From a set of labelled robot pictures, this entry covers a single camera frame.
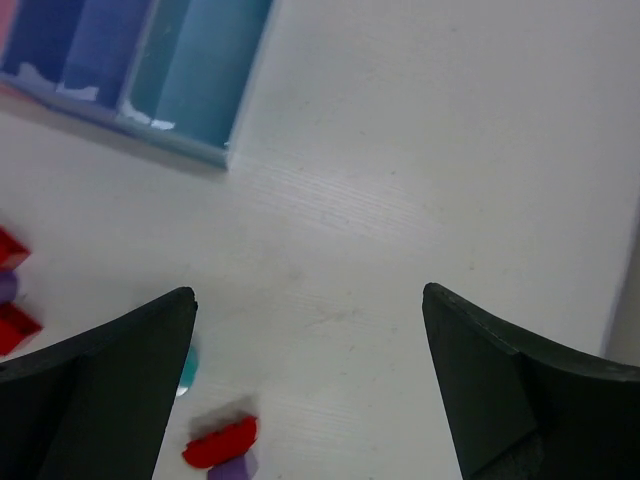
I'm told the light purple lego piece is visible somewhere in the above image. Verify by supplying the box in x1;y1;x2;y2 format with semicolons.
0;271;19;304

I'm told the red arch lego brick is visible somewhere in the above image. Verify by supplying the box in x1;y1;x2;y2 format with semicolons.
182;415;259;469

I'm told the purple square lego brick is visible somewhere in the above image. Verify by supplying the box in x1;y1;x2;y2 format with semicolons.
207;451;258;480

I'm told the red lego brick lower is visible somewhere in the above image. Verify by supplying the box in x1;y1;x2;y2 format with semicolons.
0;302;42;356

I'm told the three-compartment colour sorting tray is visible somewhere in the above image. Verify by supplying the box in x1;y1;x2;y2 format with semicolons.
1;0;273;168

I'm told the red lego brick upper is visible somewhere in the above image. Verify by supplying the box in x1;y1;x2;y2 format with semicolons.
0;227;31;271

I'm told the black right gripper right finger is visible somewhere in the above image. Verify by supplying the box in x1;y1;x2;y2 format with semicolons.
422;283;639;479

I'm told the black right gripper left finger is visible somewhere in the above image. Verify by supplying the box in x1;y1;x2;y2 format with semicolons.
1;287;197;480

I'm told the teal heart lego piece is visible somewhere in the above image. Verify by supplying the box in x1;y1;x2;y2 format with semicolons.
176;344;199;397

